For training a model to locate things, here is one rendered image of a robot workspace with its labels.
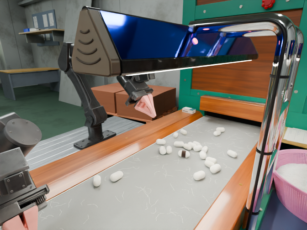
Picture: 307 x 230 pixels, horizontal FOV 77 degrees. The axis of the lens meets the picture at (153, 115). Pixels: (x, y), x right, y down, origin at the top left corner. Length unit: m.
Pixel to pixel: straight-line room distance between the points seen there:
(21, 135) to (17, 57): 7.02
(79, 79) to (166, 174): 0.56
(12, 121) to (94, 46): 0.22
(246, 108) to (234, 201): 0.50
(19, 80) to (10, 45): 2.06
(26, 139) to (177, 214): 0.32
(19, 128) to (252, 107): 0.79
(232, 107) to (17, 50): 6.96
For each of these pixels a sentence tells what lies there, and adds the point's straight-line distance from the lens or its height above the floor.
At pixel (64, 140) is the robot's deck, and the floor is 0.67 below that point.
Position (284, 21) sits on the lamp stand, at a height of 1.11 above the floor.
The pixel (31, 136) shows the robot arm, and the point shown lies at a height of 0.93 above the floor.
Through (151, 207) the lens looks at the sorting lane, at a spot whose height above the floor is 0.74.
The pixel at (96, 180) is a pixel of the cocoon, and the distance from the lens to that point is 0.53.
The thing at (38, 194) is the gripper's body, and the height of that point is 0.83.
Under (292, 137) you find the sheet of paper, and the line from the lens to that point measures 0.84.
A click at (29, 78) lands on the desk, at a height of 0.45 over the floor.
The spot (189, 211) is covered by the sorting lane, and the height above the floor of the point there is 0.74.
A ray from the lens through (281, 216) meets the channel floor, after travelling 0.63.
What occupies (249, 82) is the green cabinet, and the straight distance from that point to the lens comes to 0.96.
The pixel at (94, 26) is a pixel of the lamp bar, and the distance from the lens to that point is 0.23.
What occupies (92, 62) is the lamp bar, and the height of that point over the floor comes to 1.05.
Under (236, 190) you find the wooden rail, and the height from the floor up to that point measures 0.76.
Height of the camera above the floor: 1.07
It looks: 18 degrees down
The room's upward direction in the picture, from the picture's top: straight up
